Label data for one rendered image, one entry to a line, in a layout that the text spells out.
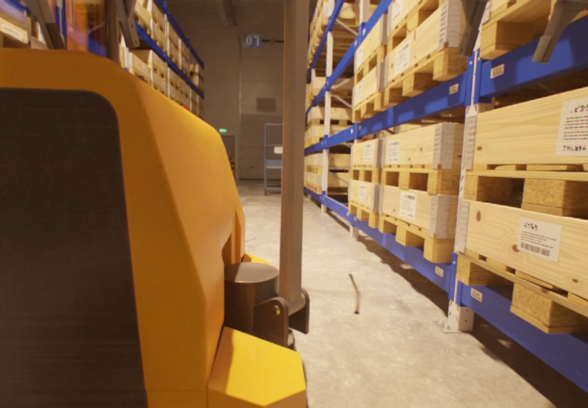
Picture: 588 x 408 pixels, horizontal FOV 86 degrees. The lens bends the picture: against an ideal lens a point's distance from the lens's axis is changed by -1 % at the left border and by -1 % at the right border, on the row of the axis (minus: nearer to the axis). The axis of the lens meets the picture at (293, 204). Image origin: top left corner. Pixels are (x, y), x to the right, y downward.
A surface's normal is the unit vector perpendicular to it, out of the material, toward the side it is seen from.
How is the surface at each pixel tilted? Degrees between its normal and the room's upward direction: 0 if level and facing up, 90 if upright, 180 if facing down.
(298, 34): 90
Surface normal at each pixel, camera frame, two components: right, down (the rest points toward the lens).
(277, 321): -0.62, 0.07
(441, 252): 0.08, 0.12
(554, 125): -1.00, -0.02
